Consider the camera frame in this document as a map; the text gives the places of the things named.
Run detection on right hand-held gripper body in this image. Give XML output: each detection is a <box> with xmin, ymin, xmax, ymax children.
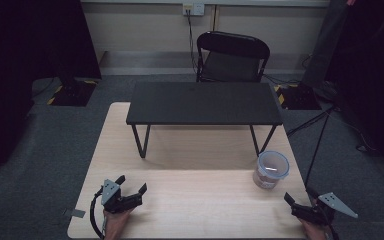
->
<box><xmin>290</xmin><ymin>191</ymin><xmax>360</xmax><ymax>226</ymax></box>

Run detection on black curtain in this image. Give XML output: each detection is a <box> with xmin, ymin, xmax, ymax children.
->
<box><xmin>326</xmin><ymin>0</ymin><xmax>384</xmax><ymax>185</ymax></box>
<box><xmin>0</xmin><ymin>0</ymin><xmax>103</xmax><ymax>178</ymax></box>

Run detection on black stand base with stripes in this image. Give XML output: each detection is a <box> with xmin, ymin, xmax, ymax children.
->
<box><xmin>46</xmin><ymin>77</ymin><xmax>99</xmax><ymax>108</ymax></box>
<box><xmin>273</xmin><ymin>83</ymin><xmax>323</xmax><ymax>111</ymax></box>

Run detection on person's left hand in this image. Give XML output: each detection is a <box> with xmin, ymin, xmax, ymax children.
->
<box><xmin>102</xmin><ymin>207</ymin><xmax>135</xmax><ymax>240</ymax></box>

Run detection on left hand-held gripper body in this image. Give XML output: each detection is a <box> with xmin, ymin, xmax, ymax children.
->
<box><xmin>100</xmin><ymin>178</ymin><xmax>144</xmax><ymax>215</ymax></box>

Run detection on black folding chair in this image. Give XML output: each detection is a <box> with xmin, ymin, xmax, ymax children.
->
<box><xmin>195</xmin><ymin>30</ymin><xmax>271</xmax><ymax>84</ymax></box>

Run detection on small black table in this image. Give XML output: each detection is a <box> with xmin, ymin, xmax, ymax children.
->
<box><xmin>125</xmin><ymin>81</ymin><xmax>284</xmax><ymax>159</ymax></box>

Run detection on grey hanging panel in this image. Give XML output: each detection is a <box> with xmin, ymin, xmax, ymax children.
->
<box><xmin>301</xmin><ymin>0</ymin><xmax>352</xmax><ymax>88</ymax></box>

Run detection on black power cable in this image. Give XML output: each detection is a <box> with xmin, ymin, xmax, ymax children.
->
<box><xmin>186</xmin><ymin>9</ymin><xmax>200</xmax><ymax>76</ymax></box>

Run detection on person's right hand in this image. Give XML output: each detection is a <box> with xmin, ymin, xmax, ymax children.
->
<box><xmin>299</xmin><ymin>218</ymin><xmax>330</xmax><ymax>240</ymax></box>

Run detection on white wall socket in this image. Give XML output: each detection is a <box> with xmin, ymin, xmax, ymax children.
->
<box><xmin>182</xmin><ymin>2</ymin><xmax>206</xmax><ymax>17</ymax></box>

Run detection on black tripod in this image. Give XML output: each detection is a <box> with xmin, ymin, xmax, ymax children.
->
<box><xmin>286</xmin><ymin>104</ymin><xmax>337</xmax><ymax>188</ymax></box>

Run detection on grey tape strip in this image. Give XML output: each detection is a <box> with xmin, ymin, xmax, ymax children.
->
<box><xmin>62</xmin><ymin>208</ymin><xmax>87</xmax><ymax>219</ymax></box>

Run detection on clear plastic jar with lid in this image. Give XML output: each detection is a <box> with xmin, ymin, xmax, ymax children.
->
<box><xmin>252</xmin><ymin>150</ymin><xmax>291</xmax><ymax>191</ymax></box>

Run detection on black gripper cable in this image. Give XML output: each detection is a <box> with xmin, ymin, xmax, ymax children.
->
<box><xmin>326</xmin><ymin>222</ymin><xmax>340</xmax><ymax>240</ymax></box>
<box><xmin>89</xmin><ymin>188</ymin><xmax>106</xmax><ymax>240</ymax></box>

